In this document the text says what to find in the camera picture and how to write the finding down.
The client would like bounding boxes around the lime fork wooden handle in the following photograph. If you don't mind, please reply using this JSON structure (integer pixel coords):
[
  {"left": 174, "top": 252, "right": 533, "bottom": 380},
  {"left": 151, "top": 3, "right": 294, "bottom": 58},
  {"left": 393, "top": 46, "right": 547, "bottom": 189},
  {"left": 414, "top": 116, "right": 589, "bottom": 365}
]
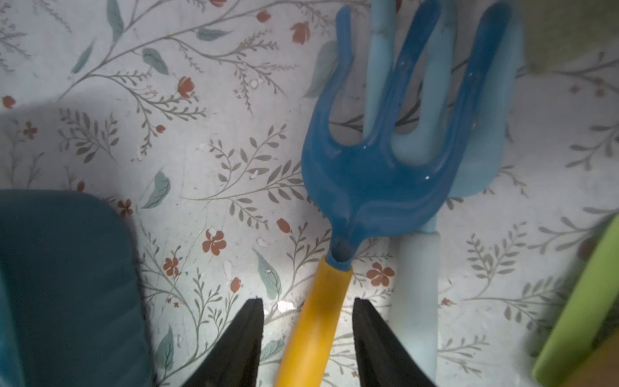
[{"left": 532, "top": 217, "right": 618, "bottom": 386}]

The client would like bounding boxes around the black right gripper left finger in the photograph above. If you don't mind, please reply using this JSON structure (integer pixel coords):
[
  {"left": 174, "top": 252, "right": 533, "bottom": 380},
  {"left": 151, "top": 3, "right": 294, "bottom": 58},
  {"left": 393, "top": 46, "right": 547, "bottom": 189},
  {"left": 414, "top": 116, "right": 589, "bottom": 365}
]
[{"left": 185, "top": 298, "right": 264, "bottom": 387}]

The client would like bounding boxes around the light blue fork white handle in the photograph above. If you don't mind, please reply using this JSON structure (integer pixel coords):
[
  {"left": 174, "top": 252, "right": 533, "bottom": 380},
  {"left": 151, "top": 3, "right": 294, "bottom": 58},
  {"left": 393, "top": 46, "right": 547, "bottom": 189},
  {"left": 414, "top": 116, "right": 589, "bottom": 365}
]
[{"left": 364, "top": 1, "right": 522, "bottom": 380}]

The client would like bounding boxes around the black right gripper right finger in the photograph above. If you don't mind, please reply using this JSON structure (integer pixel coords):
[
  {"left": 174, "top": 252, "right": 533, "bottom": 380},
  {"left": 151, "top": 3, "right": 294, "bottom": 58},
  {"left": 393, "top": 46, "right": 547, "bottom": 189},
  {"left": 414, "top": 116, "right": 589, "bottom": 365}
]
[{"left": 352, "top": 298, "right": 435, "bottom": 387}]

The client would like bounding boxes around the teal storage tray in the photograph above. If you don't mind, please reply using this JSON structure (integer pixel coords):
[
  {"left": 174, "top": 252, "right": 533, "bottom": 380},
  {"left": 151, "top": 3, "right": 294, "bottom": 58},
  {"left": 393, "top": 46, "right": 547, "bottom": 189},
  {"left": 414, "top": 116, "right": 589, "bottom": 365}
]
[{"left": 1, "top": 190, "right": 154, "bottom": 386}]

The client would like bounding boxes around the green fabric pillow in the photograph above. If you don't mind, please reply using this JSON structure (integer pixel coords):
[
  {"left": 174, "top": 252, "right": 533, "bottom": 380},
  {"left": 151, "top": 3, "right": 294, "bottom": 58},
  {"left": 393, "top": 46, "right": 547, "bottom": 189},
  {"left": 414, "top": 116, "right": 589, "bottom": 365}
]
[{"left": 520, "top": 0, "right": 618, "bottom": 74}]

